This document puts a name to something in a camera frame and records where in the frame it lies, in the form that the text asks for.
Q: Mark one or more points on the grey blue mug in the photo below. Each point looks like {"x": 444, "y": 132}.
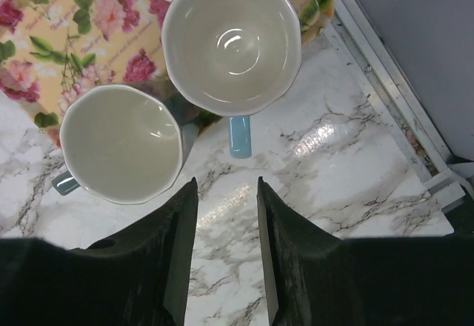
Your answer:
{"x": 124, "y": 145}

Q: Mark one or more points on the light blue mug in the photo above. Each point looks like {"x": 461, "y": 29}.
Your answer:
{"x": 232, "y": 58}

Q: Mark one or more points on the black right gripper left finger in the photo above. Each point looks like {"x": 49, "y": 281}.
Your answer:
{"x": 137, "y": 276}

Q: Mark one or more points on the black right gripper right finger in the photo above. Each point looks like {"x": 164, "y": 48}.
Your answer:
{"x": 314, "y": 278}

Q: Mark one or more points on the floral serving tray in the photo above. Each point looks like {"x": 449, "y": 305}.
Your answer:
{"x": 54, "y": 51}

